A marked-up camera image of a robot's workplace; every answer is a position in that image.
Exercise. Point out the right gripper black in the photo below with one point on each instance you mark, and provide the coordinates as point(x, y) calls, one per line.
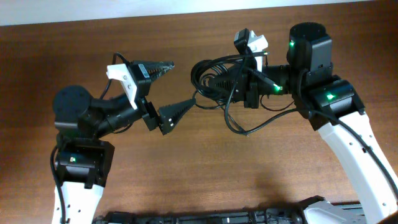
point(249, 88)

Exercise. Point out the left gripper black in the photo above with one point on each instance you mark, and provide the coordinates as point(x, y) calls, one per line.
point(146, 106)

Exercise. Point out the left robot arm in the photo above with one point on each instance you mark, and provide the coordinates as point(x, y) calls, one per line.
point(81, 160)

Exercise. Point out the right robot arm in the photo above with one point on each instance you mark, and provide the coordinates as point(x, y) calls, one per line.
point(330, 104)

